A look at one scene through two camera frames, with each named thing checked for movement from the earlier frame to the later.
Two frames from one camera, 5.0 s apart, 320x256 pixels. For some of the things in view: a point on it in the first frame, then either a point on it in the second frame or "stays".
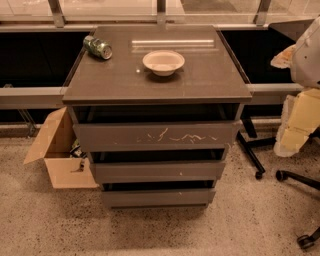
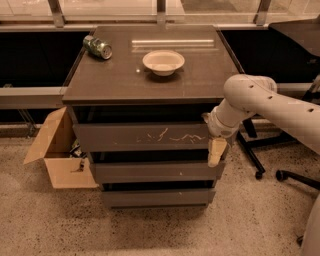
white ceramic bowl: (163, 62) stays
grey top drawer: (156, 136) stays
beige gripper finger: (282, 60) to (206, 116)
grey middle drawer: (157, 171) stays
